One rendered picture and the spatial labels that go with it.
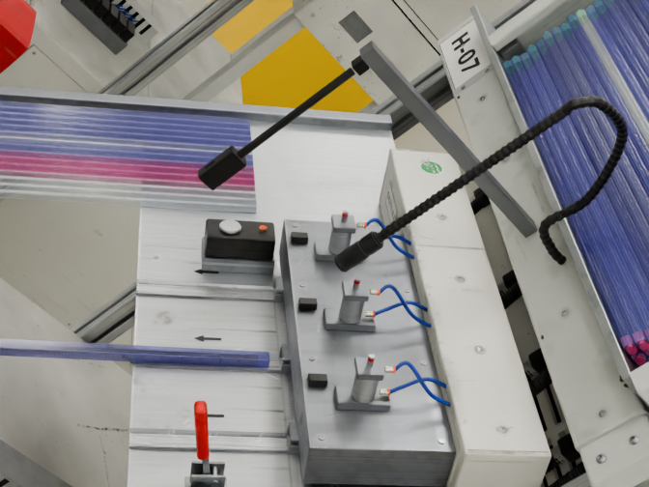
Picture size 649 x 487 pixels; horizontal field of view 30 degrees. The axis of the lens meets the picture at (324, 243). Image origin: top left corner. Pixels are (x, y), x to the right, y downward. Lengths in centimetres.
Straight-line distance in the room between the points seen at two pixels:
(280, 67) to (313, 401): 335
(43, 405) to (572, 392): 84
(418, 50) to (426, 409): 143
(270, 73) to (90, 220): 187
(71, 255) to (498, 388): 171
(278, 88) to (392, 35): 203
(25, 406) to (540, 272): 77
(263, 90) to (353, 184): 295
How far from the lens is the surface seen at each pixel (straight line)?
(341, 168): 154
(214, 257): 134
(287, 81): 444
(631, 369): 106
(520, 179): 134
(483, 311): 123
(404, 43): 247
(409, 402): 114
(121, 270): 275
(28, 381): 172
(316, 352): 117
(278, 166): 153
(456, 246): 131
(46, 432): 169
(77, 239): 270
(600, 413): 108
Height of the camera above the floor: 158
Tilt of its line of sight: 19 degrees down
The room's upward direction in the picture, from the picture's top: 55 degrees clockwise
